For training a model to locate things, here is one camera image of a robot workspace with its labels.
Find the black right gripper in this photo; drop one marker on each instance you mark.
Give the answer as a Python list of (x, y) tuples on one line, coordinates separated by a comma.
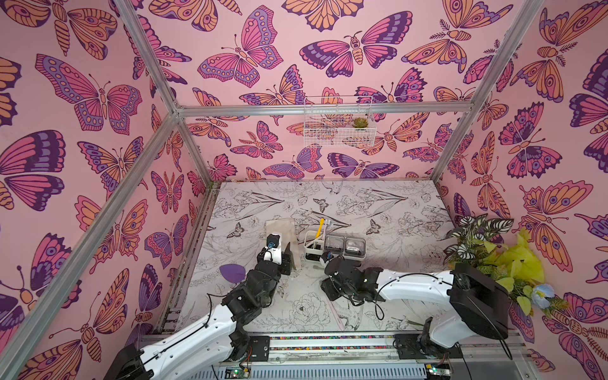
[(332, 266)]

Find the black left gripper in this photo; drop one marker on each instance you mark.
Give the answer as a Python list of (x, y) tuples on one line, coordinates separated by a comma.
[(285, 265)]

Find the pink toothbrush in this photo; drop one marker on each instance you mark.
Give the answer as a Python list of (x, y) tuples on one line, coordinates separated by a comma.
[(341, 319)]

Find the yellow toothbrush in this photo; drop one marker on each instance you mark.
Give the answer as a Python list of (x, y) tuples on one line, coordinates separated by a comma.
[(321, 228)]

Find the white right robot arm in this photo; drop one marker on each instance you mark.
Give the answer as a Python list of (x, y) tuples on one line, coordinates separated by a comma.
[(476, 304)]

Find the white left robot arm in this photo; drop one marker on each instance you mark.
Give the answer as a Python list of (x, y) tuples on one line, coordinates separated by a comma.
[(217, 337)]

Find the cream toothbrush holder caddy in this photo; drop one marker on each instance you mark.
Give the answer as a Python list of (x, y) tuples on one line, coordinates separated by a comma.
[(322, 248)]

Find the purple silicone object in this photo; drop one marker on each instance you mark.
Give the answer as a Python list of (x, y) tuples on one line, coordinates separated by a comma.
[(233, 273)]

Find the clear left plastic cup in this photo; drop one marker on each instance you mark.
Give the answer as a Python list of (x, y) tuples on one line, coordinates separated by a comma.
[(334, 244)]

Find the clear plastic cup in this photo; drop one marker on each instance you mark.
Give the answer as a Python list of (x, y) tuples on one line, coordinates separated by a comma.
[(334, 244), (355, 248)]

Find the beige cloth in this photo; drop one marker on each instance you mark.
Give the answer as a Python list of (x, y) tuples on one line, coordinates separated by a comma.
[(286, 229)]

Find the clear right plastic cup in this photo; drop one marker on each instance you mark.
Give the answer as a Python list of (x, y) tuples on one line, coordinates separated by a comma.
[(355, 248)]

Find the artificial potted plant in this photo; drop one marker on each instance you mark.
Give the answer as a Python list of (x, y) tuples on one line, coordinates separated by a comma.
[(514, 267)]

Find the small green succulent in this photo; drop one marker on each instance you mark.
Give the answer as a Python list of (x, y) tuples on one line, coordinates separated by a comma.
[(360, 123)]

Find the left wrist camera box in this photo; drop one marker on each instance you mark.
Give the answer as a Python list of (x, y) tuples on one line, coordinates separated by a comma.
[(273, 250)]

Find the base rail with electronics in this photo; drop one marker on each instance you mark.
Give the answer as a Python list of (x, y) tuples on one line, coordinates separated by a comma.
[(378, 355)]

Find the white wire wall basket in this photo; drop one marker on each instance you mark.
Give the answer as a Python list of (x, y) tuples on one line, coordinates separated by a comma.
[(330, 125)]

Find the aluminium frame corner post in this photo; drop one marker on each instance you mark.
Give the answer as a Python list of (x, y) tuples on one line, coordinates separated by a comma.
[(512, 38)]

